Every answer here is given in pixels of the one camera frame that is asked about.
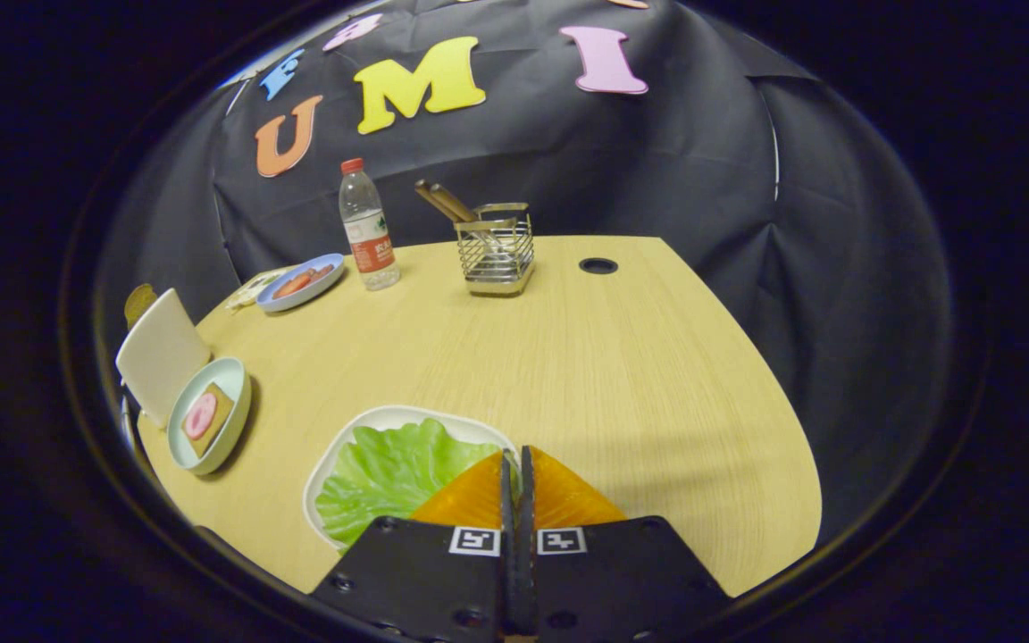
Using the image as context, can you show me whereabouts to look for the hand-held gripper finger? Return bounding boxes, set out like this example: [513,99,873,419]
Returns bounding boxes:
[519,445,734,643]
[311,449,515,643]

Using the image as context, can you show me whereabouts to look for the green lettuce leaf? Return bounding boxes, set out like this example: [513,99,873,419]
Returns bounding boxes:
[315,418,523,547]

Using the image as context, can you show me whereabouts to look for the white square plate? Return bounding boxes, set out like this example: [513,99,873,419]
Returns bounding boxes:
[303,405,520,550]

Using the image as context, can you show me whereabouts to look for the blue round plate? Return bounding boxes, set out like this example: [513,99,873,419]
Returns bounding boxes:
[256,254,346,313]

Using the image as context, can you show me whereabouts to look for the light green round plate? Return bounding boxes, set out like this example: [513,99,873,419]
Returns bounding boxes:
[166,357,253,476]

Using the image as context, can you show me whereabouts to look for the clear water bottle red cap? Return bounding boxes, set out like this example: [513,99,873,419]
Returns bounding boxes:
[339,158,402,292]

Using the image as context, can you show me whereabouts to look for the pink ham slice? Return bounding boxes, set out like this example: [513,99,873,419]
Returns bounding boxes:
[184,393,219,440]

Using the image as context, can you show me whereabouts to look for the white seasoning tray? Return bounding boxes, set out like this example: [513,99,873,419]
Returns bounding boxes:
[226,266,297,313]

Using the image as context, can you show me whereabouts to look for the white toaster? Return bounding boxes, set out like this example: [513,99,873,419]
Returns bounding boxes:
[115,288,212,430]

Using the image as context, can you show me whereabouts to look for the black backdrop cloth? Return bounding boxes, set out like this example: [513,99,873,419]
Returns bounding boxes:
[95,0,953,546]

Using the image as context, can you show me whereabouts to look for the metal wire utensil holder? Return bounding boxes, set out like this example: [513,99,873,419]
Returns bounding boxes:
[454,203,536,297]

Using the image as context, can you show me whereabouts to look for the wooden handled utensil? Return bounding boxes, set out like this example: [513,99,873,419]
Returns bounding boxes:
[414,179,471,224]
[430,183,480,222]

